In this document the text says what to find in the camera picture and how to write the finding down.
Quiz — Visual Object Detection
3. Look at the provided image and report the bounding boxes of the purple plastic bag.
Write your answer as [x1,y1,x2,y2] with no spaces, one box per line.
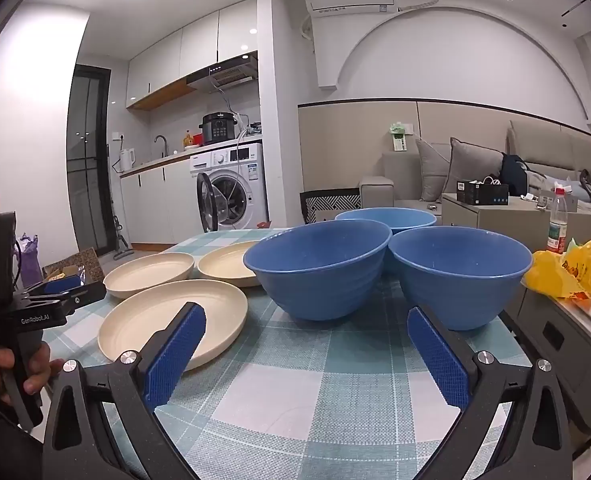
[15,232,43,288]

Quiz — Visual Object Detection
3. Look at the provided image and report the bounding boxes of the grey sofa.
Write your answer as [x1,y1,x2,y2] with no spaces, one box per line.
[359,119,591,241]

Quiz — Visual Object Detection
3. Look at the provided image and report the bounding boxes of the black cardboard box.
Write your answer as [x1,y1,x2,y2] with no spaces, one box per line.
[457,180,510,207]

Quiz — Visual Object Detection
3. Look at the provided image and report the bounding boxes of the clear bottle with red cap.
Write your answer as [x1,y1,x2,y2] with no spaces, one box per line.
[547,189,569,255]

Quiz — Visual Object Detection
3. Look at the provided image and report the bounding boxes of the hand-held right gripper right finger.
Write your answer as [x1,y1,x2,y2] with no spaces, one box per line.
[407,305,575,480]

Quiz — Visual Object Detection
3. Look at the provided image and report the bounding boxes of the white kitchen cabinets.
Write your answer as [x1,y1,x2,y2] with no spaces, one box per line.
[125,0,258,110]
[120,160,201,248]

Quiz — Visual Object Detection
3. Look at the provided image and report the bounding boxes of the cream round plate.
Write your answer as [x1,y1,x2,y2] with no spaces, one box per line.
[103,252,196,299]
[197,240,276,289]
[98,279,249,374]

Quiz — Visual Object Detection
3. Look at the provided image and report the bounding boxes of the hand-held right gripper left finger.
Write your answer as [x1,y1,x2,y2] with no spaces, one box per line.
[42,301,208,480]

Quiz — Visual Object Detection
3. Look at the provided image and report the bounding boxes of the white lower kitchen cabinets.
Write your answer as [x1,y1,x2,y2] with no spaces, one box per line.
[120,160,201,248]

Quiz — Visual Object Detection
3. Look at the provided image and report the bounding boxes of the teal checked tablecloth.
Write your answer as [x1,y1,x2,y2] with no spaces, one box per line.
[40,227,533,480]

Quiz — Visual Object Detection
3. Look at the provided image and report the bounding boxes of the white upper kitchen cabinets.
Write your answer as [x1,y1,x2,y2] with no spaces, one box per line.
[125,0,258,110]

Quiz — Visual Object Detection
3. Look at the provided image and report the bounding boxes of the black glass door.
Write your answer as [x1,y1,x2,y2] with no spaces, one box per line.
[66,64,112,256]

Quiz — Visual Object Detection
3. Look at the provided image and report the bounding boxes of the yellow plastic bag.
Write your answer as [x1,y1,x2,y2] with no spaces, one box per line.
[525,232,591,313]

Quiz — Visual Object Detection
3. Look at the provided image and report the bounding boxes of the grey side cabinet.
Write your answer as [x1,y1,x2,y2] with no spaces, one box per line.
[440,192,591,256]

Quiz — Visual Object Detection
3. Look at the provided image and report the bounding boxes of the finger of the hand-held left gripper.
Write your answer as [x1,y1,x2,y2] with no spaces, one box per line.
[22,282,107,317]
[24,275,88,297]

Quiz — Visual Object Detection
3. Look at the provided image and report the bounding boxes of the brown patterned cardboard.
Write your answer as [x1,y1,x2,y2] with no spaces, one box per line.
[42,247,101,286]

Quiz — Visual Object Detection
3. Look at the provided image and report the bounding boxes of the stick vacuum cleaner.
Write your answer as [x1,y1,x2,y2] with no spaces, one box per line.
[108,145,132,261]

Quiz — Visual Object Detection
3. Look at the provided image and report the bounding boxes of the black jacket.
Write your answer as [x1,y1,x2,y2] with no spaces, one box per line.
[499,153,529,197]

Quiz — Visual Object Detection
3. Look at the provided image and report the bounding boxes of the black pressure cooker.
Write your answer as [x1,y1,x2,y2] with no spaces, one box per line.
[198,112,240,146]

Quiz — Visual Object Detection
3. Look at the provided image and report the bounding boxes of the blue ribbed bowl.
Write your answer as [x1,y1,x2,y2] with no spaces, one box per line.
[388,226,534,331]
[243,220,393,322]
[335,207,437,277]

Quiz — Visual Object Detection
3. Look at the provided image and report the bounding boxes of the grey sofa cushion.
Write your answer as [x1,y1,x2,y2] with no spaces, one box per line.
[415,138,451,203]
[445,137,506,201]

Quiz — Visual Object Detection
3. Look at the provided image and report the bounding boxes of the white washing machine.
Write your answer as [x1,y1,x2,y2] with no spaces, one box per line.
[190,142,267,233]

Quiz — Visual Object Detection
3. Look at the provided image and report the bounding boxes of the steel range hood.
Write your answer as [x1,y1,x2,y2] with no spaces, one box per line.
[186,55,258,93]

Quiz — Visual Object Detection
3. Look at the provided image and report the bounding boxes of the green and white wall holder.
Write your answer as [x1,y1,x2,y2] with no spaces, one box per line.
[389,121,412,152]

